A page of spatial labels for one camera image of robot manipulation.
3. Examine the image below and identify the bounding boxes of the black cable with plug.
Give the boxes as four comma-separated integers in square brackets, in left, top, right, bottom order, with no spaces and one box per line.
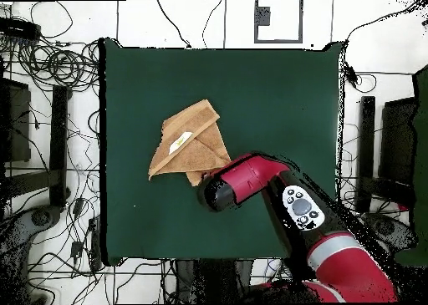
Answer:
[342,0,428,94]

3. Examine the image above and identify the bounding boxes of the grey floor hatch frame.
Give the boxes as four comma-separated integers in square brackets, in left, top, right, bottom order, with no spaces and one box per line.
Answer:
[252,0,304,44]

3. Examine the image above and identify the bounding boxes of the dark green table cloth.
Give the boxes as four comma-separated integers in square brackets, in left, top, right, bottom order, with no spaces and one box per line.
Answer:
[99,37,344,267]

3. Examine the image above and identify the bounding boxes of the coiled black cable bundle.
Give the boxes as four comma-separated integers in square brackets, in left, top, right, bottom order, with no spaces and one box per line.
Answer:
[13,38,100,94]

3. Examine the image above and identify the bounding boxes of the thin black cable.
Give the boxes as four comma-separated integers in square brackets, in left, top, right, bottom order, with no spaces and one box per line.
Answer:
[155,0,193,49]

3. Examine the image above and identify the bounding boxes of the green cloth covered table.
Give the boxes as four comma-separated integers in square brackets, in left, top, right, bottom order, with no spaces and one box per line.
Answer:
[394,63,428,268]

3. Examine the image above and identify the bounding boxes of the black box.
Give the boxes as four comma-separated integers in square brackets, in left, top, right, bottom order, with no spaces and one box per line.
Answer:
[379,96,417,186]
[0,77,32,163]

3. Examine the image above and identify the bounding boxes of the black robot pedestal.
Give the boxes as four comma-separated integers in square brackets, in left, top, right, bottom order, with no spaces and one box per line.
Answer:
[173,258,255,304]

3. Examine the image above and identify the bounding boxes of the black power strip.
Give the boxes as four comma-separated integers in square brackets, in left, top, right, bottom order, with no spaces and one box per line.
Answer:
[0,16,42,41]

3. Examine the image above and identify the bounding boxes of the tan terry towel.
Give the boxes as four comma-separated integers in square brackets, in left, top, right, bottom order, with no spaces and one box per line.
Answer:
[147,98,232,187]

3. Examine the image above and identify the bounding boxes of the black stand foot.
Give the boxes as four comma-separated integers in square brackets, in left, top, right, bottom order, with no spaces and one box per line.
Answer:
[3,84,72,208]
[354,95,415,214]

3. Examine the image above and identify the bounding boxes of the black power adapter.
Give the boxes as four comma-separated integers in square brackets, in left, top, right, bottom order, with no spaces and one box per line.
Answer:
[72,197,86,217]
[69,240,84,261]

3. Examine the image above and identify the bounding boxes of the dark grey stand base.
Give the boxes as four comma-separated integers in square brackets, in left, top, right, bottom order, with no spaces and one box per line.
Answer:
[0,204,63,304]
[362,211,417,256]

